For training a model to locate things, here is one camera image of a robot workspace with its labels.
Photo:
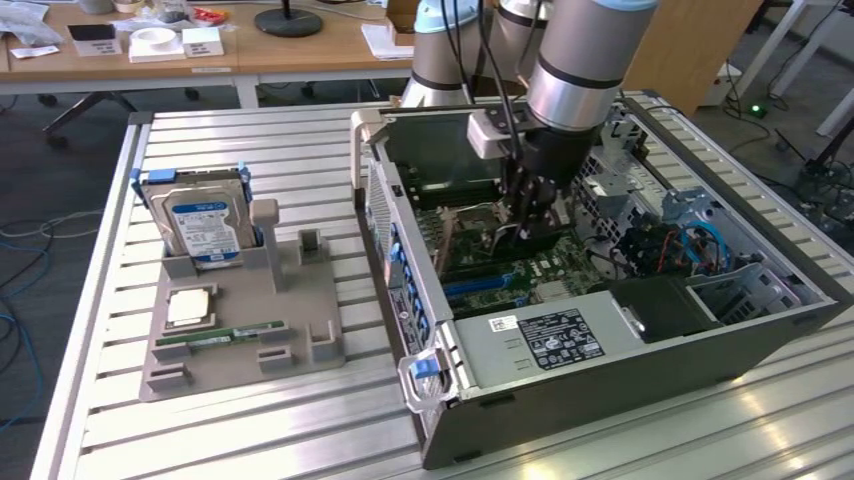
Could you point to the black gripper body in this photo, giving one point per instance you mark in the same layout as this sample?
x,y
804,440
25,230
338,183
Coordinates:
x,y
557,155

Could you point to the graphics card with black shroud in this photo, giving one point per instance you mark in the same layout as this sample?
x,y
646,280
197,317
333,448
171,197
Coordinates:
x,y
541,252

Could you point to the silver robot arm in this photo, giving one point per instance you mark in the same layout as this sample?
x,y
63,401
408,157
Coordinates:
x,y
581,60

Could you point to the CPU socket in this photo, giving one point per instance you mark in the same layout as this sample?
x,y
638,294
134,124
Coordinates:
x,y
477,215

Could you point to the silver drive cage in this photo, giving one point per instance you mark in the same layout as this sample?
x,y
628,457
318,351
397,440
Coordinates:
x,y
621,190

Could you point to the green motherboard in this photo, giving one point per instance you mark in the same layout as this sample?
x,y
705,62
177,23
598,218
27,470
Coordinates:
x,y
554,277

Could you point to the silver chipset heatsink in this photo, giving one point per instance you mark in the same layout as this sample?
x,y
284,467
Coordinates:
x,y
554,291

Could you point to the blue expansion slot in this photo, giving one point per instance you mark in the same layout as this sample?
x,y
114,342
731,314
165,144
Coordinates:
x,y
481,287

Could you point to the blue card retainer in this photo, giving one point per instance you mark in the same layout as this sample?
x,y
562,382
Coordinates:
x,y
398,255

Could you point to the black plastic air shroud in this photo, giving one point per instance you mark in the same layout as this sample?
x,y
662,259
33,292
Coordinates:
x,y
661,310

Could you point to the grey power supply unit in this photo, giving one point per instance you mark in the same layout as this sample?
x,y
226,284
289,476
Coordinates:
x,y
501,350

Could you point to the wooden cabinet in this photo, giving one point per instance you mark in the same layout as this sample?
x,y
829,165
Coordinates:
x,y
694,50

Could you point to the black device with green light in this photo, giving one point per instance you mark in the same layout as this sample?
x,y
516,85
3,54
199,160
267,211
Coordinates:
x,y
757,110

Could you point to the white paper stack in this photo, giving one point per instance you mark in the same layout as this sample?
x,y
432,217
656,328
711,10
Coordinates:
x,y
384,45

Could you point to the cardboard box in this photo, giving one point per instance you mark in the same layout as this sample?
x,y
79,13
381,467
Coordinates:
x,y
401,17

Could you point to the blue case latch tab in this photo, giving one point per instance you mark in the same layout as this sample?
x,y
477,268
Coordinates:
x,y
424,370

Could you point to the silver disk bay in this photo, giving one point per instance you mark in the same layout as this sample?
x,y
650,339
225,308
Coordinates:
x,y
768,290

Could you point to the wooden desk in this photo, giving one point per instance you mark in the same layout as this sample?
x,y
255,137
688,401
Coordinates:
x,y
134,70
321,55

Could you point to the black equipment stand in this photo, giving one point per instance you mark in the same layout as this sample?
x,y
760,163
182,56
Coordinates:
x,y
828,172

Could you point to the open PC case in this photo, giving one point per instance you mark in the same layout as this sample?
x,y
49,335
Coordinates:
x,y
601,410

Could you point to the hard disk with blue caddy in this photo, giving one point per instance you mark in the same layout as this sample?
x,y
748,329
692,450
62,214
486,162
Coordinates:
x,y
201,235

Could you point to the black round lamp base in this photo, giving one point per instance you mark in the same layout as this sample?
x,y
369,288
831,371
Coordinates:
x,y
288,24

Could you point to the green RAM stick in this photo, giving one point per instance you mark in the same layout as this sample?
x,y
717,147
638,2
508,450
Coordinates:
x,y
221,336

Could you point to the silver CPU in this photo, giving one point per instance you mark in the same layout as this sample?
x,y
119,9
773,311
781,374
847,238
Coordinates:
x,y
189,307

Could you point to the grey parts rack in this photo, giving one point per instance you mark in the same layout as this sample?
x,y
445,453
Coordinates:
x,y
234,365

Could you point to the white cube box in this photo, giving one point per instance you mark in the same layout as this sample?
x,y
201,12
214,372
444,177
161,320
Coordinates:
x,y
203,37

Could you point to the red packet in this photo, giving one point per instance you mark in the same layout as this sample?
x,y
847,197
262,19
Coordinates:
x,y
209,16

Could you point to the white flat box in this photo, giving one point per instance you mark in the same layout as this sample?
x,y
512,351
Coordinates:
x,y
157,56

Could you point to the dark lump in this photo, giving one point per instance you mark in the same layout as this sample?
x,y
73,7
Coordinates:
x,y
174,17

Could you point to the black chair base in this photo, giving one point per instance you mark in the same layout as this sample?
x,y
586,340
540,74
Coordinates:
x,y
74,112

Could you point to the cream tape roll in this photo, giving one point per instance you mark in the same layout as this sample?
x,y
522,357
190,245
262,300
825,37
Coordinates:
x,y
127,6

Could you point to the black and white sign block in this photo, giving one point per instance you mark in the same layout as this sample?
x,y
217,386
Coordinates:
x,y
94,32

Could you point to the grey cup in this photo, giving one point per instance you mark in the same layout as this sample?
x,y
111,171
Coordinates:
x,y
97,6

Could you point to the red and white label card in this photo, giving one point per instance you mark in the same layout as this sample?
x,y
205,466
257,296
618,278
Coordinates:
x,y
34,51

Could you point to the crumpled plastic bag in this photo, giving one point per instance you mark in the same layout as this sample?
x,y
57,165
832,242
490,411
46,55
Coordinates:
x,y
27,25

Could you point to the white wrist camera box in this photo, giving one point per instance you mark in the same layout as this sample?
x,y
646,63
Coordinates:
x,y
488,140

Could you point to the white wall box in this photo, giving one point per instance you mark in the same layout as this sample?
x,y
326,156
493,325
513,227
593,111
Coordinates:
x,y
728,87

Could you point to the white desk frame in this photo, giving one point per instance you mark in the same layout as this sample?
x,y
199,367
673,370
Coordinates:
x,y
768,50

